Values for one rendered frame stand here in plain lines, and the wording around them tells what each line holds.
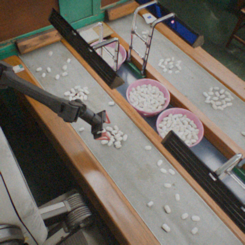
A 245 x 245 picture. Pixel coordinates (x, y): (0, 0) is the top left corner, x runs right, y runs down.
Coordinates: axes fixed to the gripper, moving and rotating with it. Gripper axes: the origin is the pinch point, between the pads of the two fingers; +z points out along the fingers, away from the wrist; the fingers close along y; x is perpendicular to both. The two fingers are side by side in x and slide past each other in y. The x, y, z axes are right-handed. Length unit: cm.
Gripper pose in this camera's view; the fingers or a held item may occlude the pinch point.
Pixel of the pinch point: (108, 130)
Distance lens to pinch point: 134.7
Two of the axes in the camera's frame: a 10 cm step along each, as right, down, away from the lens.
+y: 0.3, 8.1, -5.9
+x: 8.2, -3.5, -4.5
